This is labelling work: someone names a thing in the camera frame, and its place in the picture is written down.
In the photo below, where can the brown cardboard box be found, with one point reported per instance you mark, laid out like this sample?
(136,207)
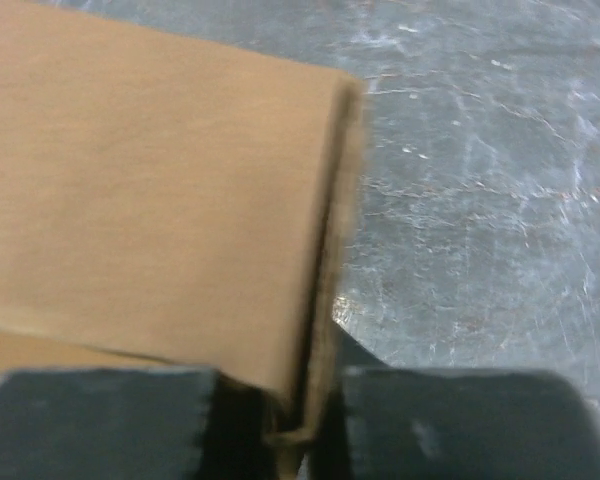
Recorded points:
(167,201)

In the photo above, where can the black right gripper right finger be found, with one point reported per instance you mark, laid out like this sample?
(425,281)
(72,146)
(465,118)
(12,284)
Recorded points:
(384,422)

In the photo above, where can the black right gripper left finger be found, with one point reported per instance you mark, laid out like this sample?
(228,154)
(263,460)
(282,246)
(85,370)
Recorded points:
(130,423)

